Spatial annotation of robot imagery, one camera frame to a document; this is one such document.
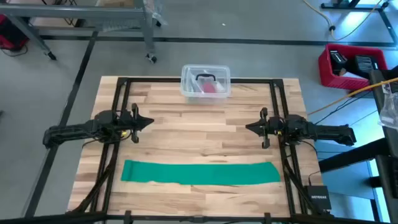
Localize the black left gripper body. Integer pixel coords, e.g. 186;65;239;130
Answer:
119;103;140;144

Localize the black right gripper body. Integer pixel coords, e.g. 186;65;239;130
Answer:
261;107;283;149

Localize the green elastic bandage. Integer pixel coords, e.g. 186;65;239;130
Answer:
120;159;282;186

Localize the clear plastic storage box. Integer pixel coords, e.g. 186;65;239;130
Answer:
180;63;231;105

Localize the red item in box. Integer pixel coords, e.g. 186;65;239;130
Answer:
201;81;218;94

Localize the red plastic crate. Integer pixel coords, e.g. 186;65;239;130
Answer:
318;43;389;91

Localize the black metal stand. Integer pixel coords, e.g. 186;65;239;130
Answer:
318;68;398;208

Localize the black charger with label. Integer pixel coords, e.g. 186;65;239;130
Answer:
329;50;348;75

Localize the clear plastic wrap on workbench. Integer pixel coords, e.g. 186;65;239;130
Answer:
143;0;169;27

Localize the black ribbed power brick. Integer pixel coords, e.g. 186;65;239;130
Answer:
353;55;379;75

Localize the grey metal workbench wooden top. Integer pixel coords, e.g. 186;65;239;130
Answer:
0;0;158;64

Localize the crumpled clear plastic bag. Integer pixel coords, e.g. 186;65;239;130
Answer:
377;90;398;131

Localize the red machine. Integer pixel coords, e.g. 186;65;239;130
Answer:
0;14;30;51

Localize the black metal table frame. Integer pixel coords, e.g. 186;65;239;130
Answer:
0;77;398;224

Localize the black handle in box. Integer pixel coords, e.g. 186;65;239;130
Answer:
195;73;216;82

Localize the black Netgear network switch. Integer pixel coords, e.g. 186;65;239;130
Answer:
303;185;333;211

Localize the yellow hanging cable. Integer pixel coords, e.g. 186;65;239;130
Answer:
307;77;398;116

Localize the yellow floor cable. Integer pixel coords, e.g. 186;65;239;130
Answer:
303;0;386;42

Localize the black floor frame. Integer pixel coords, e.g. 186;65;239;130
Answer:
320;0;398;48

